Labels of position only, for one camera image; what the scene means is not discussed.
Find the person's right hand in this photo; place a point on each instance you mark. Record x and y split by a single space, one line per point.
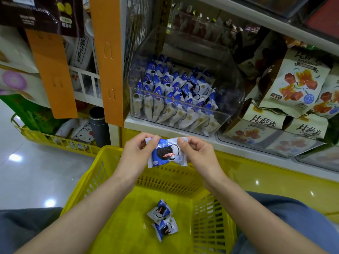
204 158

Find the person's left hand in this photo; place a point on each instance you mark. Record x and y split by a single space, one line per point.
135 158

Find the yellow plastic shopping basket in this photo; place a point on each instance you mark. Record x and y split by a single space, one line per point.
116 224

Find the pile of blue snack packets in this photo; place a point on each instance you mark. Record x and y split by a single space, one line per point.
177 92

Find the person's left forearm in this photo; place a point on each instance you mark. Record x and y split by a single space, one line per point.
74 222

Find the person's right forearm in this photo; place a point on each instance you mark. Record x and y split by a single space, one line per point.
259 222

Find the yellow floor basket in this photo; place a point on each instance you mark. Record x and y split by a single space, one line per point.
53 142

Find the store shelf with yellow base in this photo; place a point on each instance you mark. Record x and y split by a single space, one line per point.
286 180

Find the green snack bags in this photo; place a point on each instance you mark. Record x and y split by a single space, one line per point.
32 116

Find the purple white snack bag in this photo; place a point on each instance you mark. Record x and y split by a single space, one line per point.
15 50
18 87

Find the dark grey cylinder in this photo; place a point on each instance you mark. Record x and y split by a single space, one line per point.
99 128

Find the white cartoon print packet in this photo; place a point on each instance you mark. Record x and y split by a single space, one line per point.
83 133

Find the clear plastic bin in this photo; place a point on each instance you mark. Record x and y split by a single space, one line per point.
234 90
262 144

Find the orange hanging strip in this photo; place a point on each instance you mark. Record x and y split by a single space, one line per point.
53 74

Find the row of fruit print bags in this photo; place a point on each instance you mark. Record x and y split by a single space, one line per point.
294 82

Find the white card packet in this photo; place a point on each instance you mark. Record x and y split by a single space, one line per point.
82 53

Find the grey trousers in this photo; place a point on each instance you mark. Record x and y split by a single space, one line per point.
24 227

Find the row of small brown packets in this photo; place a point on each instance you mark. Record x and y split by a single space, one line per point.
212 23

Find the pile of blue jelly cups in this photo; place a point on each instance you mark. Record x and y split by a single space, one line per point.
270 3

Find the black potato stick bag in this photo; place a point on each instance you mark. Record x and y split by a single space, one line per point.
37 13

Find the red price sign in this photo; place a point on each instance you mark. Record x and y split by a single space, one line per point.
324 18

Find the orange shelf post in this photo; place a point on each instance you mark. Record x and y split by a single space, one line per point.
108 60

